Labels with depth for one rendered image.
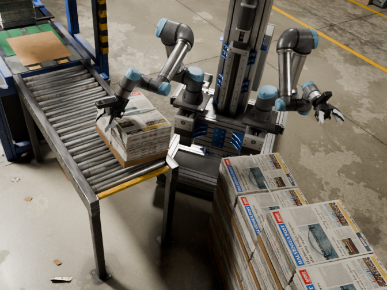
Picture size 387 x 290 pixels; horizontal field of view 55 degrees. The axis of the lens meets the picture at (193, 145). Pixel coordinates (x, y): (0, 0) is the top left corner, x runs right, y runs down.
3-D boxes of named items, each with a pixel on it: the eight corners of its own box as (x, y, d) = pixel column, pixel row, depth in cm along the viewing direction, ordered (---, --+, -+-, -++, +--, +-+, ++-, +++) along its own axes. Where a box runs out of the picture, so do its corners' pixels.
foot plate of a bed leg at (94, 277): (116, 277, 247) (116, 276, 246) (95, 287, 240) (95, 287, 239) (107, 261, 254) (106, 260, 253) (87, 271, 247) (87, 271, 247)
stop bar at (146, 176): (170, 171, 213) (170, 168, 212) (99, 201, 192) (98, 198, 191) (166, 167, 215) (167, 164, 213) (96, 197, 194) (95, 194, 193)
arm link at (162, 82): (202, 38, 221) (166, 102, 202) (185, 33, 224) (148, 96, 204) (201, 23, 211) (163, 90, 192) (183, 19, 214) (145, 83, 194)
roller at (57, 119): (117, 108, 258) (117, 102, 255) (49, 128, 236) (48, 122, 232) (114, 104, 261) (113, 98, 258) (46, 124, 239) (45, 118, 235)
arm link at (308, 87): (311, 91, 222) (315, 79, 216) (318, 102, 214) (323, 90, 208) (299, 91, 220) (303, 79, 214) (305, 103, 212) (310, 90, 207)
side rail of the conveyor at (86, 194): (100, 213, 201) (99, 199, 193) (91, 218, 198) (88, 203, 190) (22, 87, 276) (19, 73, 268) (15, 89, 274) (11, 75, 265)
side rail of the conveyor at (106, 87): (178, 179, 225) (179, 165, 217) (170, 182, 222) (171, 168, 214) (87, 71, 300) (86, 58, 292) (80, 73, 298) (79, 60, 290)
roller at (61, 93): (101, 88, 273) (100, 83, 270) (35, 106, 250) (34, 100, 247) (98, 85, 276) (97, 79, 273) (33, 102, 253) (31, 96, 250)
